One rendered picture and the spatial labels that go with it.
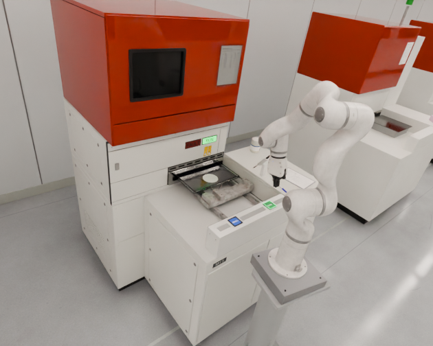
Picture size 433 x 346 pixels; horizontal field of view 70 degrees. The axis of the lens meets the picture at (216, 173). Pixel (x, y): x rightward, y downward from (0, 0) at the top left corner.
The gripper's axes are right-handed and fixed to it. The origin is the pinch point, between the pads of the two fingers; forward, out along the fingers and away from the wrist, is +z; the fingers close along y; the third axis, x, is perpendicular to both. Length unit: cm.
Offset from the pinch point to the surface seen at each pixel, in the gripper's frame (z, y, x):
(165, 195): 18, -57, -34
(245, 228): 18.7, 0.5, -22.4
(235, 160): 5, -49, 16
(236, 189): 17.0, -33.0, 2.5
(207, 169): 10, -57, -2
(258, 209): 15.2, -4.8, -8.0
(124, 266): 69, -74, -61
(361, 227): 109, -22, 169
